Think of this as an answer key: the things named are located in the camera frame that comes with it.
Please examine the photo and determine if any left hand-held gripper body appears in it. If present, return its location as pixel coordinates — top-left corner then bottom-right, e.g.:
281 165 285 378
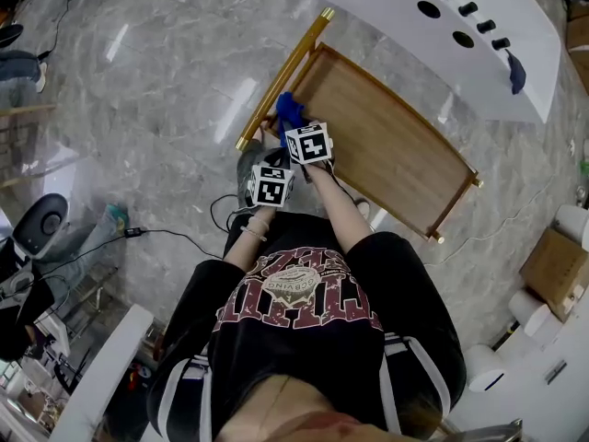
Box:
248 163 296 209

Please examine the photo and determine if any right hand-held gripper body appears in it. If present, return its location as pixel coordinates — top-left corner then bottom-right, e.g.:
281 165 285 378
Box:
283 121 336 168

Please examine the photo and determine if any blue cloth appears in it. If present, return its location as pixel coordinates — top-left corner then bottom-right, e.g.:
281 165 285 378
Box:
274 91 308 149

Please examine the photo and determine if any person's left forearm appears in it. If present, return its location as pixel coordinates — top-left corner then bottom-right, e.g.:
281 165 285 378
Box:
223 204 277 266

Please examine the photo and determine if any person's right forearm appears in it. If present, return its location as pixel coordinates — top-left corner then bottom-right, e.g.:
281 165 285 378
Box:
306 163 373 248

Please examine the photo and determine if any dark cloth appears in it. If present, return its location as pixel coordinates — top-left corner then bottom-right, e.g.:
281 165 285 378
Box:
503 48 528 95

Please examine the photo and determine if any person's black printed t-shirt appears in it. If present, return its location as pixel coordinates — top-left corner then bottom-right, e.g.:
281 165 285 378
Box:
145 212 468 442

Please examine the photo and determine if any person's chin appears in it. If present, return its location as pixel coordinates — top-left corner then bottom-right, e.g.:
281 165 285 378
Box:
220 375 415 442

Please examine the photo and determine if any grey round-dial backpack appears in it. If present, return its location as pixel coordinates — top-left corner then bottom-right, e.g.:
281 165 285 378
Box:
12 192 70 261

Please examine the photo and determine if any wooden bench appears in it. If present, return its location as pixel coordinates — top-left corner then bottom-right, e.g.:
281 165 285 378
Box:
0 102 59 192

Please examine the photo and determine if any closed cardboard box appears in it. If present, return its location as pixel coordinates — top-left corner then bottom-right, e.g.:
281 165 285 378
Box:
518 227 589 324

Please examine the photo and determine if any white round bin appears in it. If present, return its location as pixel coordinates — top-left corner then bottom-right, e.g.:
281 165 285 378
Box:
553 204 589 244

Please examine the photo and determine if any open cardboard box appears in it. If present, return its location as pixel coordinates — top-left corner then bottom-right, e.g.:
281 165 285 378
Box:
565 2 589 96

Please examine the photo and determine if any bead bracelet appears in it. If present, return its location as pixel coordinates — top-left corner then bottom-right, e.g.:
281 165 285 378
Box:
240 216 269 243

